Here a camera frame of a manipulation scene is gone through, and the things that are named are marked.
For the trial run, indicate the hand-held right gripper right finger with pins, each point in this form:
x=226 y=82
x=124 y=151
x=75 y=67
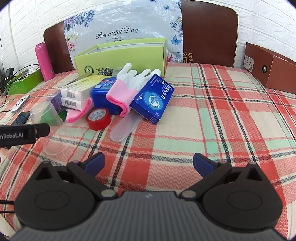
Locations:
x=203 y=165

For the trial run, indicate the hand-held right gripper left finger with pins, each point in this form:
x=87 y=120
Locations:
x=94 y=163

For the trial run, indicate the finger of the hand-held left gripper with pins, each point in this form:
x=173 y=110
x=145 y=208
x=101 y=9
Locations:
x=42 y=130

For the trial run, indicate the blue plastic container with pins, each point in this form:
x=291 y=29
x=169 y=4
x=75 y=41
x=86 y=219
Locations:
x=99 y=97

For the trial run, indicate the light green cardboard box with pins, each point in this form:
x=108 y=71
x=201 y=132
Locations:
x=120 y=59

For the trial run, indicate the clear plastic container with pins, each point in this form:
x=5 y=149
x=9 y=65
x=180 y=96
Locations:
x=46 y=115

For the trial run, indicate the black phone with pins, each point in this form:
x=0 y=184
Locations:
x=24 y=118

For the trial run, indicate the purple small box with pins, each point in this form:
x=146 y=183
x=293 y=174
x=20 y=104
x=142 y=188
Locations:
x=56 y=102

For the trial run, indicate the white grey flat device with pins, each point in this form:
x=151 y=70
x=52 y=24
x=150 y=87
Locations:
x=20 y=104

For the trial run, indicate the red plaid bed sheet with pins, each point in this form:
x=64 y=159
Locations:
x=208 y=129

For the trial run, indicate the white barcode medicine box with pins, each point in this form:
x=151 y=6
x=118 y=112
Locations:
x=76 y=89
x=71 y=103

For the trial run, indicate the red tape roll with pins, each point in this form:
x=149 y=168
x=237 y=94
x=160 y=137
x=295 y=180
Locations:
x=99 y=124

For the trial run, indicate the translucent plastic shoehorn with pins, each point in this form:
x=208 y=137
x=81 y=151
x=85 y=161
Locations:
x=122 y=132

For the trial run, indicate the dark green open box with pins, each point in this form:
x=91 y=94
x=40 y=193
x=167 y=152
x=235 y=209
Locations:
x=25 y=84

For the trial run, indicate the white charger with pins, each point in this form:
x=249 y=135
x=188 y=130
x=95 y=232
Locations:
x=33 y=69

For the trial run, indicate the black small device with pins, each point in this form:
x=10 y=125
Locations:
x=8 y=74

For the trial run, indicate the pink thermos bottle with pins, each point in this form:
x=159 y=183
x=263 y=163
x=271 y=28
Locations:
x=44 y=62

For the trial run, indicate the blue face mask box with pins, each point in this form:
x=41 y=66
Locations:
x=152 y=97

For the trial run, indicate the olive gold slim box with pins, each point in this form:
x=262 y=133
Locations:
x=116 y=71

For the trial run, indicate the brown shoebox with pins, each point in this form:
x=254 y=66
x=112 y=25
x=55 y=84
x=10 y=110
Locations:
x=277 y=71

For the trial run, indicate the brown wooden headboard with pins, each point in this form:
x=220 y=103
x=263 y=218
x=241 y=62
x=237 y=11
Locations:
x=208 y=34

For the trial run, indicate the floral pillow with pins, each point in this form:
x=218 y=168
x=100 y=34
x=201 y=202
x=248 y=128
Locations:
x=138 y=18

